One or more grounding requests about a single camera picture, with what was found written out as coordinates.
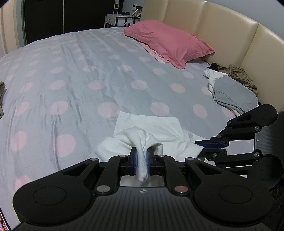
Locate white t-shirt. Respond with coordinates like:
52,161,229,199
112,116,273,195
95,112,203,181

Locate olive striped garment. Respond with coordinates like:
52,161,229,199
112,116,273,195
218,65,258,96

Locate black garment by headboard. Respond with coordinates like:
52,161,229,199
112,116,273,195
208,63,220,71

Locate grey polka dot bedsheet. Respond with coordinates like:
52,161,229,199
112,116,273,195
1,28,234,228

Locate light pink pillowcase underneath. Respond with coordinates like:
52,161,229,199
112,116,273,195
139,42,169,63

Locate beige leather headboard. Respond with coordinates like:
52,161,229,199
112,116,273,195
141,1,283,111

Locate pink pillow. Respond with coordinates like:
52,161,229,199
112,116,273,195
124,20,215,69

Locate beige folded trousers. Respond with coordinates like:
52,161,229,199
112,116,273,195
0,81,6,118

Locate white nightstand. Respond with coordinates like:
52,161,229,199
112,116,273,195
104,14,141,28

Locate black sliding wardrobe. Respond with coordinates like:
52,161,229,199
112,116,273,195
22,0,124,45

